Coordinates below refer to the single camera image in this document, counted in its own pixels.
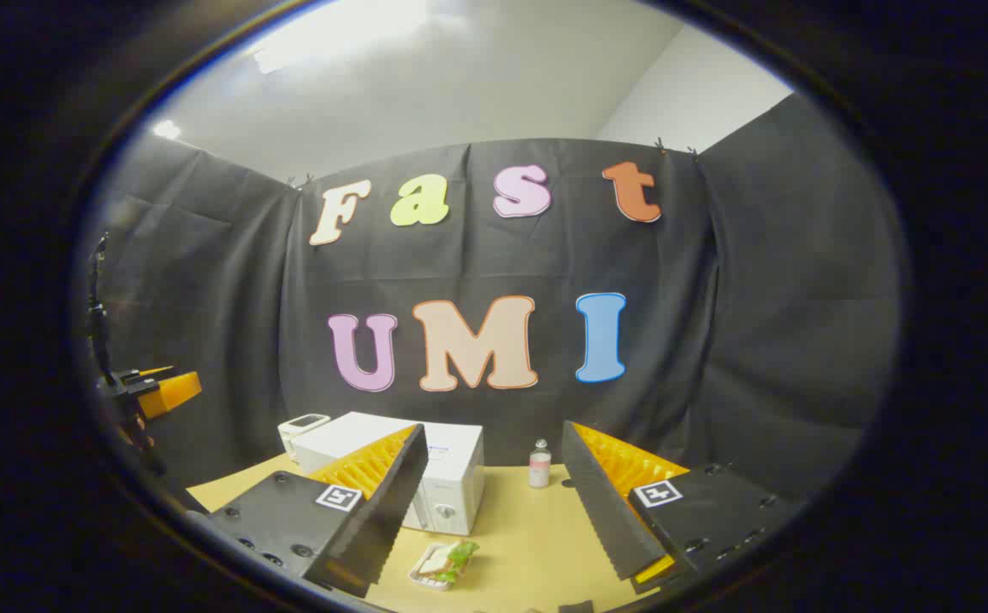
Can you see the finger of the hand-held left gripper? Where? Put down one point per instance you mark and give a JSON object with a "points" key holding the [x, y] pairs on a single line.
{"points": [[174, 392]]}

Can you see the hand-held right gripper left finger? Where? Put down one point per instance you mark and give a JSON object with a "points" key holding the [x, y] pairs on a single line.
{"points": [[391, 502]]}

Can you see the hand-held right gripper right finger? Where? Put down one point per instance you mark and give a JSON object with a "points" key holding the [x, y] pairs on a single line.
{"points": [[600, 502]]}

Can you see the white microwave oven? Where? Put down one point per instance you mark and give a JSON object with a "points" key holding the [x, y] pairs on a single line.
{"points": [[455, 477]]}

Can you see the sandwich with green lettuce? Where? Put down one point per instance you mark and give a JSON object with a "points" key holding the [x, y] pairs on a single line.
{"points": [[447, 560]]}

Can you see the small bottle with pink label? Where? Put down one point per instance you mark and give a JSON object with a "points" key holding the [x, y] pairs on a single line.
{"points": [[539, 466]]}

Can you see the white toaster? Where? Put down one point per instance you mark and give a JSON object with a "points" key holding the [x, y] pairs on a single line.
{"points": [[299, 426]]}

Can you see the black backdrop cloth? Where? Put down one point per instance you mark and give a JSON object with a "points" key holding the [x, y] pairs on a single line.
{"points": [[476, 255]]}

